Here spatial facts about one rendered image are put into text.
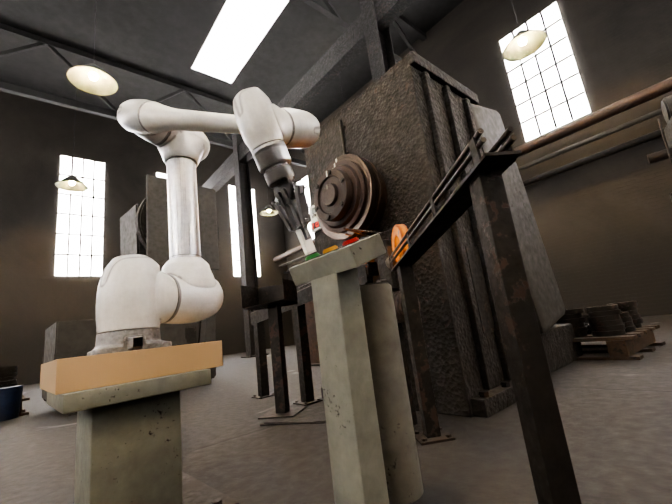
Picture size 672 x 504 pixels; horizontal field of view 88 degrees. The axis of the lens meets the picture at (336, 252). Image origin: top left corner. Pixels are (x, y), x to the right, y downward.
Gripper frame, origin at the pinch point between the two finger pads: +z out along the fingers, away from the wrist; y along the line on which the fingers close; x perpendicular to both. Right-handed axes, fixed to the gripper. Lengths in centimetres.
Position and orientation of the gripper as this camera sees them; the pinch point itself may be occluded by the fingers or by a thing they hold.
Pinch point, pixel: (306, 241)
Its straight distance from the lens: 91.0
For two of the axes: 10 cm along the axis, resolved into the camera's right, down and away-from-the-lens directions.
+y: -6.4, 2.4, 7.3
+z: 3.7, 9.3, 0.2
